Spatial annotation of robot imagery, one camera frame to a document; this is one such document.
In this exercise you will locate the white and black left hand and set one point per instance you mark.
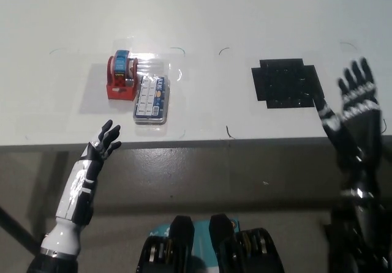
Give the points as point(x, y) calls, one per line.
point(79, 187)

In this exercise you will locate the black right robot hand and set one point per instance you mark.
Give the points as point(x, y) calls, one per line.
point(361, 138)

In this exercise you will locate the clear plastic screw box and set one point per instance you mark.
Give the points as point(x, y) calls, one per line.
point(151, 101)

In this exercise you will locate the black tape patch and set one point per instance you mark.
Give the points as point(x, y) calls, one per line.
point(281, 83)

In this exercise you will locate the red tape dispenser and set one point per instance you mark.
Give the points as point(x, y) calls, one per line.
point(121, 83)

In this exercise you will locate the black table leg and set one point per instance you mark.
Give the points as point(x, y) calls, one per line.
point(16, 227)

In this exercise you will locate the clear plastic film sheet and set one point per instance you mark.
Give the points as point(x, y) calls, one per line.
point(95, 101)

